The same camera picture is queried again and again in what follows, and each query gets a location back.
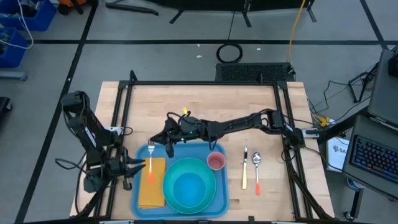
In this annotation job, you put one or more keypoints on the black floor bar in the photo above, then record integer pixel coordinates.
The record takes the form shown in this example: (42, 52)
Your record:
(130, 8)

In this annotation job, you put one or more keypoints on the black metal table frame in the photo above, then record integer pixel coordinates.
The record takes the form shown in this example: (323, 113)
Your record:
(202, 83)

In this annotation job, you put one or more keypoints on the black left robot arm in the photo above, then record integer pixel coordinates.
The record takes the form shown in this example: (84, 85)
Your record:
(90, 130)

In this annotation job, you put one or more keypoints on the orange napkin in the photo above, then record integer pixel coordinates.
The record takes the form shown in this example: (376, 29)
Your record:
(157, 186)

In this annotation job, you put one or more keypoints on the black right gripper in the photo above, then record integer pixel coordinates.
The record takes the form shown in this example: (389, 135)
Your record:
(186, 130)

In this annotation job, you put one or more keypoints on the pink plastic cup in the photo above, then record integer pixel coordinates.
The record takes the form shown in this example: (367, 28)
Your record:
(216, 161)

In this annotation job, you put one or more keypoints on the black cart leg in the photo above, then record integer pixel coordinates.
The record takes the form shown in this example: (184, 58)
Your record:
(357, 202)

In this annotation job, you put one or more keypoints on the black box device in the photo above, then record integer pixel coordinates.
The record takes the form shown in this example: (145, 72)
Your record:
(394, 67)

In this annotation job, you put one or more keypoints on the black divider panel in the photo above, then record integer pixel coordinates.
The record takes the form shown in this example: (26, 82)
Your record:
(217, 3)

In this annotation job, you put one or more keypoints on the blue plastic bowl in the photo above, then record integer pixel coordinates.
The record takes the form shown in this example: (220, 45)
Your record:
(189, 189)

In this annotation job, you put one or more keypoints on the blue plastic tray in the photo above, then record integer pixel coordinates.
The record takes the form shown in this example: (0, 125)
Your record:
(222, 186)

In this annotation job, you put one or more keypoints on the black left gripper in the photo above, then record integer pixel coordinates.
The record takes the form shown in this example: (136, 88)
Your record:
(116, 166)

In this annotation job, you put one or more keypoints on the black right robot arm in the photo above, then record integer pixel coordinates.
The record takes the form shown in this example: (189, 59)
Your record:
(242, 123)

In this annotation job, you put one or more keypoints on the black perforated computer case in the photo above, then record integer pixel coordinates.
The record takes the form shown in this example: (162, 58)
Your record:
(248, 72)

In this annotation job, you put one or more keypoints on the laptop with lit keyboard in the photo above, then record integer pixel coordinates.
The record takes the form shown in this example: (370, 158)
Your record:
(373, 155)

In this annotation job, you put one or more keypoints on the grey laptop lid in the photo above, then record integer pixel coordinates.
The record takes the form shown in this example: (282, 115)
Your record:
(384, 93)

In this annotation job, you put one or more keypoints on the black caster foot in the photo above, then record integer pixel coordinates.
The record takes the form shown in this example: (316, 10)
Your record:
(4, 104)

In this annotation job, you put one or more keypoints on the blue storage bin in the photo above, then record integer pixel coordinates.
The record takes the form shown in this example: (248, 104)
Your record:
(43, 18)
(15, 56)

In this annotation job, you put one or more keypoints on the teal plastic plate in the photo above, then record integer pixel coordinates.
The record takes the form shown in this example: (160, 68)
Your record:
(168, 186)

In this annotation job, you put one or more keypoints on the yellow plug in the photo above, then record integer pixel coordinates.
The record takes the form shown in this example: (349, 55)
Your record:
(323, 120)

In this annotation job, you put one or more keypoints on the grey metal bar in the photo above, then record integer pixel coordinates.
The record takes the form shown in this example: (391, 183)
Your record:
(12, 75)

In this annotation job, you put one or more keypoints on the white printed paper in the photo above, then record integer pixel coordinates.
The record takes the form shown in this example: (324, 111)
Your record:
(337, 155)

